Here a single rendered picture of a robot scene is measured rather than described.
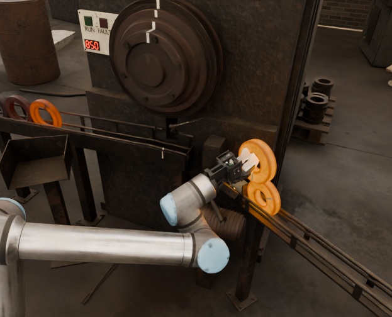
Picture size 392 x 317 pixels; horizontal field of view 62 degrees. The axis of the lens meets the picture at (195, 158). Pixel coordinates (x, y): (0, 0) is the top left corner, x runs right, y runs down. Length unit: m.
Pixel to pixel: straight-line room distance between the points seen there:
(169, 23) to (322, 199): 1.72
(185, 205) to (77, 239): 0.32
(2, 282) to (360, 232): 1.99
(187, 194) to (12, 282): 0.53
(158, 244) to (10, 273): 0.41
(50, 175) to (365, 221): 1.94
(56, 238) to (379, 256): 1.88
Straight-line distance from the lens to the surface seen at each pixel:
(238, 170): 1.06
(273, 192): 1.25
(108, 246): 0.85
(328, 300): 1.97
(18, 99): 2.01
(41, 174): 1.68
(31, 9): 4.07
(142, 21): 1.29
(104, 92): 1.71
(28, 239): 0.87
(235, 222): 1.44
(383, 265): 2.26
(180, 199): 0.98
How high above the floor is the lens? 1.57
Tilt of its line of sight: 36 degrees down
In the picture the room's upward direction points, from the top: 2 degrees clockwise
